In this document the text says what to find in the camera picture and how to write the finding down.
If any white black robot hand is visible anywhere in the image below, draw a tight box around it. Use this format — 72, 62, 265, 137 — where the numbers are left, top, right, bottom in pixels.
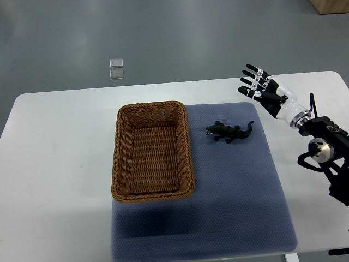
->
238, 64, 311, 129

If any dark toy crocodile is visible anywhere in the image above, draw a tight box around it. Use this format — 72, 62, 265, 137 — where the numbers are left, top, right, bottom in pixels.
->
205, 121, 254, 144

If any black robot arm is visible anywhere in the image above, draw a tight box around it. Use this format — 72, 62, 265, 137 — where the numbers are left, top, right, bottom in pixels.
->
296, 116, 348, 206

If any brown wicker basket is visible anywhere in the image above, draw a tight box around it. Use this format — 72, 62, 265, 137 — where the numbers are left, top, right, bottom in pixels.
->
111, 101, 195, 204

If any wooden box corner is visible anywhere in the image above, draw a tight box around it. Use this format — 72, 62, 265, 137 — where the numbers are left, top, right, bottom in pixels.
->
310, 0, 349, 15

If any blue grey table mat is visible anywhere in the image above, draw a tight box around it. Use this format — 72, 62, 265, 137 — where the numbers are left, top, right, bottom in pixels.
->
111, 103, 298, 261

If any white table leg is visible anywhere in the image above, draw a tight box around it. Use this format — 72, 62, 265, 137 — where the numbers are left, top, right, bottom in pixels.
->
284, 253, 300, 262

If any upper clear floor plate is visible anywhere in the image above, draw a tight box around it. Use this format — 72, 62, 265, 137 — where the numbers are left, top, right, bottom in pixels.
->
109, 58, 124, 68

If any clear floor plate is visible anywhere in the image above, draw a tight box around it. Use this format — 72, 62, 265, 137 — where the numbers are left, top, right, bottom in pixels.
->
109, 58, 124, 68
109, 69, 124, 80

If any lower clear floor plate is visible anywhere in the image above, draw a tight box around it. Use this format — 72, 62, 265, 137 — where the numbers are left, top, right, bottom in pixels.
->
109, 69, 124, 80

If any black table controller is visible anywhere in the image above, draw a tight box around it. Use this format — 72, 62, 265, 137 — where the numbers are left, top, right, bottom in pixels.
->
328, 248, 349, 256

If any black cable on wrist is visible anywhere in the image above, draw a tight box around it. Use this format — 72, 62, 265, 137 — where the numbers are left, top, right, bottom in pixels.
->
308, 92, 319, 118

